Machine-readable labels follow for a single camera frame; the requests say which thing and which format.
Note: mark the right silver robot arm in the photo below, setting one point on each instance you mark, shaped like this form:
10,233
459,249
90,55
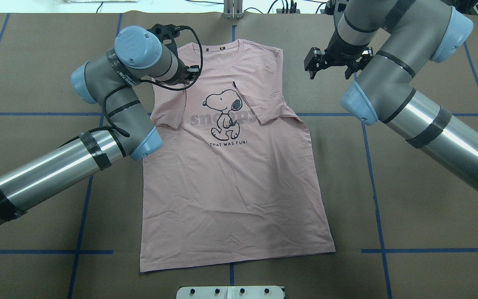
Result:
386,44

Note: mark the aluminium frame post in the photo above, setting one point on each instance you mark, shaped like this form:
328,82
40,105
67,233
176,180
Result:
233,9

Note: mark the pink Snoopy t-shirt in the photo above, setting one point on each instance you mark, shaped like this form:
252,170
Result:
235,178

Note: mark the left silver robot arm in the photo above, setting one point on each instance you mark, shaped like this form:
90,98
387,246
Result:
137,55

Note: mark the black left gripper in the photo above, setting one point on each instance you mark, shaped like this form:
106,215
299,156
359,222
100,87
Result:
182,76

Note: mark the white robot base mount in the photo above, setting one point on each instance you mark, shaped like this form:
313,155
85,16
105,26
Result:
231,292

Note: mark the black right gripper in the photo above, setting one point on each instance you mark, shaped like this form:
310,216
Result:
340,57

